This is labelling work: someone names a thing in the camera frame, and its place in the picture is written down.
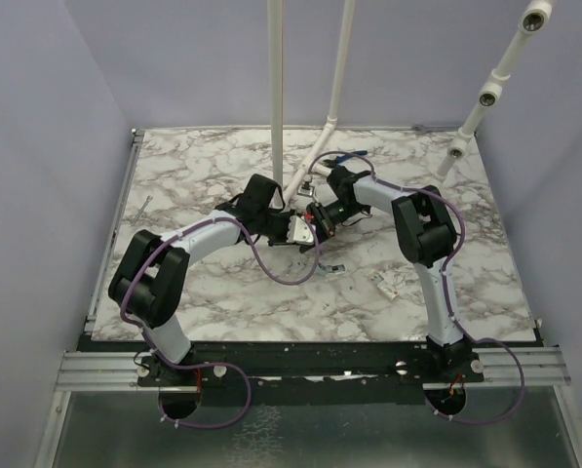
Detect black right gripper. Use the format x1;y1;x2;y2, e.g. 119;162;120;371
299;200;367;254

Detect white staple box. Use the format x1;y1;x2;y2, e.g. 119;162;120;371
369;271;399;301

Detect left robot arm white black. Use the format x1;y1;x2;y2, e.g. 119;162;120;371
108;175;292;385

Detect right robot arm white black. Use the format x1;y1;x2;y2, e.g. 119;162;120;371
306;167;472;381

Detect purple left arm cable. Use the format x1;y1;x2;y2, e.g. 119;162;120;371
119;209;324;431

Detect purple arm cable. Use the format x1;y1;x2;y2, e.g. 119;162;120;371
307;151;525;426
119;209;324;431

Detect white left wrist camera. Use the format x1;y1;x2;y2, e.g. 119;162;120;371
287;215;314;246

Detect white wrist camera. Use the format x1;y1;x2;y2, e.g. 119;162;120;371
296;180;315;198
287;215;314;246

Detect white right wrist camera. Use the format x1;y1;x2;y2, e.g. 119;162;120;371
296;180;315;198

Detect blue handled pliers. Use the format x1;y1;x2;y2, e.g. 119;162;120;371
323;150;368;169

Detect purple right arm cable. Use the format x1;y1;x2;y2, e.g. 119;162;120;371
307;151;525;426

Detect aluminium rail frame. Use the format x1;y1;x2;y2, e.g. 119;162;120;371
36;127;572;468

